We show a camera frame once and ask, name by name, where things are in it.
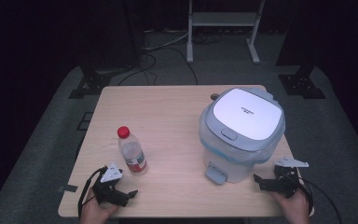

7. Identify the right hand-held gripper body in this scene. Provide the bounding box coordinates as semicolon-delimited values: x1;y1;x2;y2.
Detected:
272;156;310;200

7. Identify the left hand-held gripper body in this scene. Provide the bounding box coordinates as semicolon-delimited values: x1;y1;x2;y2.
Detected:
91;161;129;208

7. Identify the clear plastic bottle red cap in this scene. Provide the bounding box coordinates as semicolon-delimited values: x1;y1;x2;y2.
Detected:
117;125;148;175

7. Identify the white grey lidded trash can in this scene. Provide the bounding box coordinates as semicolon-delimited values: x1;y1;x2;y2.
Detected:
198;86;286;187

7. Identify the person's right hand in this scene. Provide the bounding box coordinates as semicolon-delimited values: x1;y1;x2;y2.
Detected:
270;188;310;224

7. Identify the person's left hand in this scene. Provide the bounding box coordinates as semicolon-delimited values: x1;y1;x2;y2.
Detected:
79;188;119;224

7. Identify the grey tape strip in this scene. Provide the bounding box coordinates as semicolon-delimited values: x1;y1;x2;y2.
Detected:
57;184;79;194

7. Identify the black stand base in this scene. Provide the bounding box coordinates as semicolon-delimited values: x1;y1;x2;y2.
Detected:
277;63;327;100
67;63;144;100

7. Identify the white metal stand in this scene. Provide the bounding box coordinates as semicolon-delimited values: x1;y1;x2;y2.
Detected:
186;0;267;65

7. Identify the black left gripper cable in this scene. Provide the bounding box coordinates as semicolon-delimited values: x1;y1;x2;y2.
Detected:
76;165;109;219

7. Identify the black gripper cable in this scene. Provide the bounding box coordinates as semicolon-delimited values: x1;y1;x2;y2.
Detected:
76;165;109;219
296;175;343;224

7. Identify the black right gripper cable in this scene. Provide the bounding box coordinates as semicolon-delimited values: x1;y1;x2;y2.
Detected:
296;175;343;224

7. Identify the black floor cable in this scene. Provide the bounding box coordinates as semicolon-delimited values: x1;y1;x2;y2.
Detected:
117;46;200;87

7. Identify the white floor cable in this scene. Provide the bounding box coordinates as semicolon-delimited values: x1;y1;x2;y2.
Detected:
143;29;190;52

